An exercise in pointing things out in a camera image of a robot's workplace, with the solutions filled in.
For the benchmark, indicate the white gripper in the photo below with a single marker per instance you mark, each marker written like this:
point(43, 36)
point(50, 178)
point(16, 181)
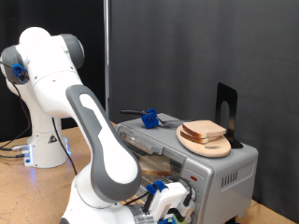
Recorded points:
point(169, 196)

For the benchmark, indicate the silver oven knob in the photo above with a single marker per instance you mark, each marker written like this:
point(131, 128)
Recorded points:
point(194, 193)

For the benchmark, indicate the white bread slice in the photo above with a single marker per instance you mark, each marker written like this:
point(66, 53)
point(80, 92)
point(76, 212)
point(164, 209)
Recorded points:
point(155, 166)
point(204, 128)
point(190, 138)

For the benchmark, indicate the metal spatula with blue block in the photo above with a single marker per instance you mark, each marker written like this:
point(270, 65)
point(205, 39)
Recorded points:
point(149, 119)

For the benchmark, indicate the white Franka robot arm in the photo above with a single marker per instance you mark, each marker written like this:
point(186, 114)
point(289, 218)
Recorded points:
point(102, 149)

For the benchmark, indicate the silver toaster oven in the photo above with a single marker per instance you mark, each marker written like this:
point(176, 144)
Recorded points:
point(224, 174)

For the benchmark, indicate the round wooden board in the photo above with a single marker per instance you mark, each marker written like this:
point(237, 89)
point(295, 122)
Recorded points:
point(211, 150)

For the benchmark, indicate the black metal bookend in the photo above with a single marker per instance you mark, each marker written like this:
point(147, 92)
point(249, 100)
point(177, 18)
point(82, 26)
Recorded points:
point(224, 93)

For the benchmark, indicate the metal stand pole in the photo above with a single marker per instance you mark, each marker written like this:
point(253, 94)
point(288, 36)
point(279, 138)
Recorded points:
point(107, 62)

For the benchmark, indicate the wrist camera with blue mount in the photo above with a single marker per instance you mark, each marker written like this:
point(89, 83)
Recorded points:
point(169, 221)

